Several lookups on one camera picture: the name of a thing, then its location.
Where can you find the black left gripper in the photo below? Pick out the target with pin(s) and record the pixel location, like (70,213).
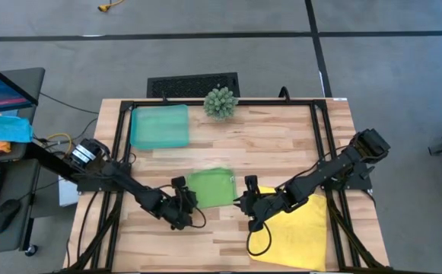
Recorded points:
(179,211)

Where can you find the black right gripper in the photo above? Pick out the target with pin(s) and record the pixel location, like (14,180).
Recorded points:
(260,207)

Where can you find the green microfiber towel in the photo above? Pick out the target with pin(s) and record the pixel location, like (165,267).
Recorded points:
(213,186)

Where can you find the yellow microfiber towel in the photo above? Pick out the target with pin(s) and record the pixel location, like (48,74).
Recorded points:
(296,236)

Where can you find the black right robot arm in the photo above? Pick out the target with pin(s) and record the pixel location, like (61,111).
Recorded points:
(331,167)

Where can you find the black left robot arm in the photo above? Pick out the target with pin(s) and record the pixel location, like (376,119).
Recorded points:
(129,182)

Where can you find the teal plastic basket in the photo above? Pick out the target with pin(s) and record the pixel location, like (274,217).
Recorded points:
(159,127)

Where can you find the green plant in patterned pot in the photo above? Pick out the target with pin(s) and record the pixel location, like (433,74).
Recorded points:
(220,103)

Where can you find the black floor vent grate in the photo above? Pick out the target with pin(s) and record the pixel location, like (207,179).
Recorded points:
(182,85)

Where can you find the white box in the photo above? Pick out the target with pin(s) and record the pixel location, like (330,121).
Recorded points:
(67,194)

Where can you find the black diagonal beam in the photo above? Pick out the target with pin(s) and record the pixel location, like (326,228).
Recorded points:
(49,161)

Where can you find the black caster wheel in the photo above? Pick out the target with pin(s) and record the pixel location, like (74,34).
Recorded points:
(31,250)

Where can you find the black computer mouse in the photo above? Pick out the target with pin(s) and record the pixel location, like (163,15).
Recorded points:
(4,215)

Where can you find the grey side desk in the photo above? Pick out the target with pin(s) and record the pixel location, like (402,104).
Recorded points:
(0,243)

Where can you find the blue cloth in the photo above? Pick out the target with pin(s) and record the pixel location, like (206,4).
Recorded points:
(4,129)

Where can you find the black table frame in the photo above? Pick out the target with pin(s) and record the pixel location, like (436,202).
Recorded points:
(262,102)

